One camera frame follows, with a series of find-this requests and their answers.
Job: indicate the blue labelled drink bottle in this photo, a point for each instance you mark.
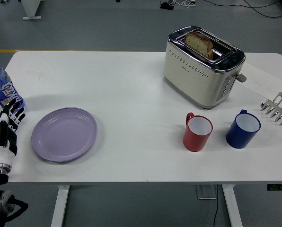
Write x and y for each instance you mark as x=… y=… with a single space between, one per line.
x=3 y=89

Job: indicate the white paper sheet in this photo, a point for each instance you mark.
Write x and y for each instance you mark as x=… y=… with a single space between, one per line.
x=266 y=79

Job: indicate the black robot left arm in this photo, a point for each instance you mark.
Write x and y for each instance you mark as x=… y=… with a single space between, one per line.
x=1 y=203

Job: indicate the slice of toast bread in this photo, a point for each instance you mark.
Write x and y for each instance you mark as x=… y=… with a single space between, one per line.
x=199 y=43

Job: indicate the silver metal toast rack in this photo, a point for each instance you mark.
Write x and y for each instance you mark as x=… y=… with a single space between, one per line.
x=277 y=107

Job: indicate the black floor device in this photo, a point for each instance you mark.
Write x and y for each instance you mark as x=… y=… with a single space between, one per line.
x=167 y=5

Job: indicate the blue mug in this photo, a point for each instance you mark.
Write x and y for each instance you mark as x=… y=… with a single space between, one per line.
x=242 y=131

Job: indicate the red mug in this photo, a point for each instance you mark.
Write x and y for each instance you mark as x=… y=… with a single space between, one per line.
x=197 y=134

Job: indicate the lilac plate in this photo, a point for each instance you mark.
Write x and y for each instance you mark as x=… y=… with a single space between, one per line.
x=64 y=134

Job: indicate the black table control panel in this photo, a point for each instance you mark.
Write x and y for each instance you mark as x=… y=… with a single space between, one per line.
x=279 y=187

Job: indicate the grey floor socket box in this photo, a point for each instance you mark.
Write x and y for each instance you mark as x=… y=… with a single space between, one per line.
x=206 y=191

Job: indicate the white stand base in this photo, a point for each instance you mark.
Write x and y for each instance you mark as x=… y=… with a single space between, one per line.
x=32 y=9

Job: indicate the cream chrome toaster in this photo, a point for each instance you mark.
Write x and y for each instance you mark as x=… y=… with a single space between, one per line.
x=197 y=80

